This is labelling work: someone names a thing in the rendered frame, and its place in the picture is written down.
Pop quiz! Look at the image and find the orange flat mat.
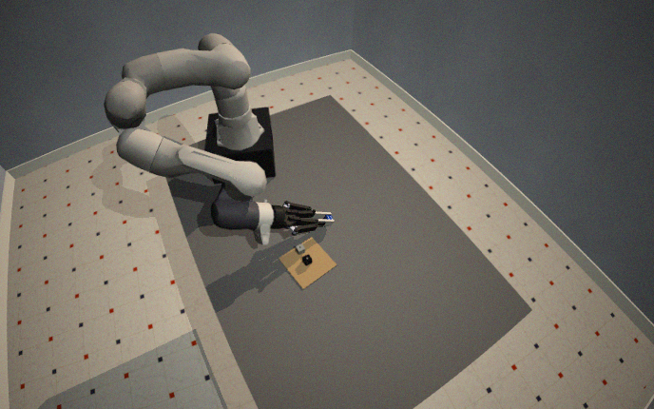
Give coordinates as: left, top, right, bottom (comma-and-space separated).
279, 237, 337, 289

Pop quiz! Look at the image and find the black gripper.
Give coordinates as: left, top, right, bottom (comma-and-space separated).
271, 201, 334, 236

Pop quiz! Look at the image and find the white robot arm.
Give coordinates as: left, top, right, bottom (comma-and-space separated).
104, 33, 274, 245

